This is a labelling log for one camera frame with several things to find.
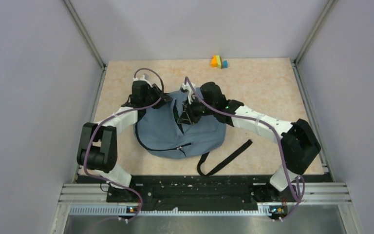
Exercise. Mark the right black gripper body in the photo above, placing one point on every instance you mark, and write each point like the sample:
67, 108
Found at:
196, 109

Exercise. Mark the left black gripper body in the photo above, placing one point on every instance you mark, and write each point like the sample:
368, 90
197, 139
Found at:
153, 93

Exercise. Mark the blue-grey student backpack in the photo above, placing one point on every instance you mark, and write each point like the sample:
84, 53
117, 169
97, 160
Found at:
161, 135

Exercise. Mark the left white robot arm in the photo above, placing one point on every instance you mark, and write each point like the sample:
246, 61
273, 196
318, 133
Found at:
98, 150

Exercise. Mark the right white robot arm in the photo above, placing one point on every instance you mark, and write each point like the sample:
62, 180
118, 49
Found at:
298, 145

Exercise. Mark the colourful sticky note stack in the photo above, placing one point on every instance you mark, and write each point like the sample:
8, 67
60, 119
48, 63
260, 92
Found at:
218, 62

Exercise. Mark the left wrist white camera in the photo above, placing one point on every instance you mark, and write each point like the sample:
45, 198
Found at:
143, 77

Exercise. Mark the wrist white camera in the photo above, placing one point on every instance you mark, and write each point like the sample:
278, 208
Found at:
143, 77
189, 89

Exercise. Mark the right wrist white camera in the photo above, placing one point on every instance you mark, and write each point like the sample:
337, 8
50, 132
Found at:
189, 89

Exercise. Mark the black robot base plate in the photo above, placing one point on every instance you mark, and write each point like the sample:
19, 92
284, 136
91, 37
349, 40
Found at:
199, 193

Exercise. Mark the aluminium frame rail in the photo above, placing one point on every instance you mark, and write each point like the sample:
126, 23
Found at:
326, 208

